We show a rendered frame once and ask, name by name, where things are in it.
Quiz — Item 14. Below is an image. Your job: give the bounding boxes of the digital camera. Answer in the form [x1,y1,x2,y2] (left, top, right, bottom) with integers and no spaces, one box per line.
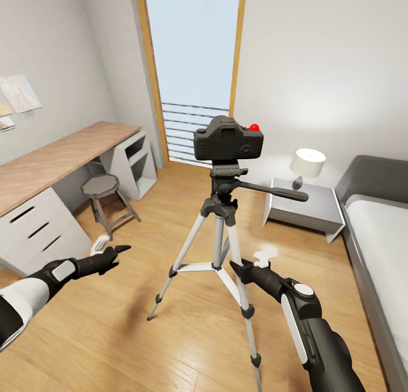
[193,115,264,162]

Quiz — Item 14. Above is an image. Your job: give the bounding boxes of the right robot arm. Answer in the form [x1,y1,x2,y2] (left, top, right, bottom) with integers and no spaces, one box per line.
[229,248,366,392]

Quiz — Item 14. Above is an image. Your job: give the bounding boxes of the camera tripod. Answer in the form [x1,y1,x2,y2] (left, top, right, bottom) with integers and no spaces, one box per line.
[147,160,309,392]

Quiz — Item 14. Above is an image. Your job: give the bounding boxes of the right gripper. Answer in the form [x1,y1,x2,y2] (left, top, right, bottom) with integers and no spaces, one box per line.
[229,259,277,292]

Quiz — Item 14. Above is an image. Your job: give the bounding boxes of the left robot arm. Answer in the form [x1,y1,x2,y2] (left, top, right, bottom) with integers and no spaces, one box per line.
[0,235,131,353]

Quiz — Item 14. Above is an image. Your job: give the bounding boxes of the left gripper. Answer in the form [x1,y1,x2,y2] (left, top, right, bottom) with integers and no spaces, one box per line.
[88,245,131,276]

